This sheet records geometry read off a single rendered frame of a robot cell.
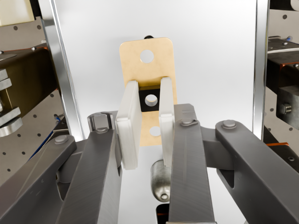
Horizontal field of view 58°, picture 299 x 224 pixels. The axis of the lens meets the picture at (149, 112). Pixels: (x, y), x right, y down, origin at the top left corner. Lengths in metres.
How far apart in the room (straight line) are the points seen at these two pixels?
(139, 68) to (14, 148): 0.60
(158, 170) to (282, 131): 0.45
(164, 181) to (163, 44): 0.16
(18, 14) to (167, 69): 0.14
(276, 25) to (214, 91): 0.35
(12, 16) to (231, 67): 0.21
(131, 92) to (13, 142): 0.60
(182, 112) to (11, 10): 0.17
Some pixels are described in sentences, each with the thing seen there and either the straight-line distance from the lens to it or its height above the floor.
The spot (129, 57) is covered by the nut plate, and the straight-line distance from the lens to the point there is 0.20.
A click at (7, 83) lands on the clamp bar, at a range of 0.27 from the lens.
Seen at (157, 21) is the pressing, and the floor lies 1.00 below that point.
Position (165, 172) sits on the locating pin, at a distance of 0.31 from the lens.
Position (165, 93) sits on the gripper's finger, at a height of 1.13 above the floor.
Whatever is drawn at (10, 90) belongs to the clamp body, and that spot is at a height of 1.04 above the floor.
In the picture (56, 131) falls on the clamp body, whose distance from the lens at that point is 0.58.
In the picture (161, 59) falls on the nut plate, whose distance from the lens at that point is 0.20.
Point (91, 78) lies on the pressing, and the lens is 0.30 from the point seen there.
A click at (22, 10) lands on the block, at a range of 0.28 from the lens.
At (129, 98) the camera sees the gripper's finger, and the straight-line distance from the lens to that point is 0.16.
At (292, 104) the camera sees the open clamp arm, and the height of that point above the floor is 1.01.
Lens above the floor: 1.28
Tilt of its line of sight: 68 degrees down
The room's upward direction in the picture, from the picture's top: 175 degrees counter-clockwise
